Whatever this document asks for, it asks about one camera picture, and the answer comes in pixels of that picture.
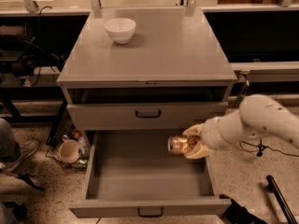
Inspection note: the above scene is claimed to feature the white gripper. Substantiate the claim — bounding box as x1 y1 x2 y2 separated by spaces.
183 117 231 160

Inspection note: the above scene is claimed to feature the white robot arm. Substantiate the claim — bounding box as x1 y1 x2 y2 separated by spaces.
183 94 299 160

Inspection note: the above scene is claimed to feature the grey drawer cabinet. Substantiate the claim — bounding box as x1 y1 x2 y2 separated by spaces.
57 7 238 142

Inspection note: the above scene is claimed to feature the open grey middle drawer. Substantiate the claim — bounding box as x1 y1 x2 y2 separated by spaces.
69 130 231 218

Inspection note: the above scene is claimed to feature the grey top drawer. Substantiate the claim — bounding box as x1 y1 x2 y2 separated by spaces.
67 102 228 130

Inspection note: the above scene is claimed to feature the black object on floor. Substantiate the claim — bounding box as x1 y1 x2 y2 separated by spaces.
220 194 267 224

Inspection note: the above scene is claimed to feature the black bar on floor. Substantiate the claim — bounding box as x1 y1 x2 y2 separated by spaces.
266 175 298 224

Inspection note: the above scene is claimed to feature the white cup in basket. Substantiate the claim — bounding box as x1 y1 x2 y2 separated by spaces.
59 140 80 163

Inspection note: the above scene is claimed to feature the white ceramic bowl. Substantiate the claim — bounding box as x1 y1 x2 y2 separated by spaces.
104 18 136 44

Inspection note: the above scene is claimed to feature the grey shoe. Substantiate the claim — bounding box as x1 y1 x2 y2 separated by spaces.
1 139 40 172

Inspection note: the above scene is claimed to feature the grey trouser leg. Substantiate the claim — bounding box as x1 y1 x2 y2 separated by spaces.
0 119 21 162

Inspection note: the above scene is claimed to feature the black machinery under bench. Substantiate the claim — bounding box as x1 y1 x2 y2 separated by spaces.
0 23 64 87

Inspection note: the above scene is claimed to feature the black cable on floor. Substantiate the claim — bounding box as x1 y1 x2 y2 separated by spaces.
238 75 299 159

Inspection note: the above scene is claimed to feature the black drawer handle top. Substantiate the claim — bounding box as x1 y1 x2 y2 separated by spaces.
135 110 162 119

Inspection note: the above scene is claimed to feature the black drawer handle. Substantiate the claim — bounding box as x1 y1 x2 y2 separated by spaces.
135 110 162 119
137 207 164 218

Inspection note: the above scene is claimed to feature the black drawer handle middle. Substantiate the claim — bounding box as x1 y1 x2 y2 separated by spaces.
137 207 164 218

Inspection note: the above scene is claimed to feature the wire basket on floor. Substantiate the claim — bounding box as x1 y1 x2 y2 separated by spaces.
46 130 91 168

